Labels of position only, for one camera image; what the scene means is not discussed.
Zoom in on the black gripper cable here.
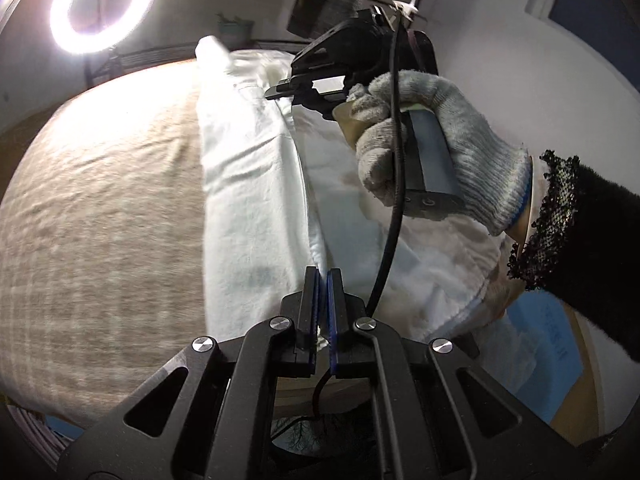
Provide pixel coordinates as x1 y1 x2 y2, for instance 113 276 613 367
312 24 409 417

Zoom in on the white shirt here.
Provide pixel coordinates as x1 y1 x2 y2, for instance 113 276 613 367
194 35 507 357

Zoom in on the person's right hand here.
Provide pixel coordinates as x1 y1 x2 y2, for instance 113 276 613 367
347 71 532 237

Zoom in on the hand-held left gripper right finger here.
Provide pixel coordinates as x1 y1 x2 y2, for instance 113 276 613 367
327 269 591 480

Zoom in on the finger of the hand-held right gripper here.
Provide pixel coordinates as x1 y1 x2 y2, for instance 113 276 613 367
264 76 347 102

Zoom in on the ring light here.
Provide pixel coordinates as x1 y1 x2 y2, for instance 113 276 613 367
48 0 157 56

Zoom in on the person's right forearm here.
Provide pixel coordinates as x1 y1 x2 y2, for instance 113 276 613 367
505 149 640 358

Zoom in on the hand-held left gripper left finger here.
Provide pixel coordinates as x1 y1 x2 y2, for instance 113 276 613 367
60 266 321 480

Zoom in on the beige plaid blanket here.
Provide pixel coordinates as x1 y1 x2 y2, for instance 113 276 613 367
0 55 361 431

